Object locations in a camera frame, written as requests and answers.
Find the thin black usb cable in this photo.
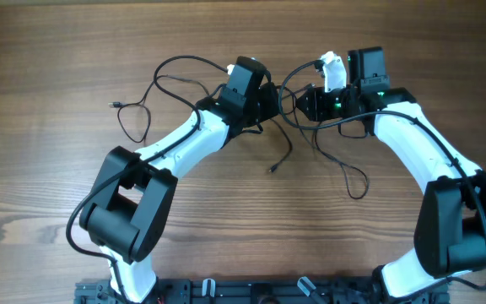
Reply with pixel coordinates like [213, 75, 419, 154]
[107, 74, 294, 174]

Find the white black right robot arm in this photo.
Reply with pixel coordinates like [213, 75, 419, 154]
[295, 46, 486, 303]

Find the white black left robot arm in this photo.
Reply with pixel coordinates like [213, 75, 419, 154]
[73, 57, 278, 303]

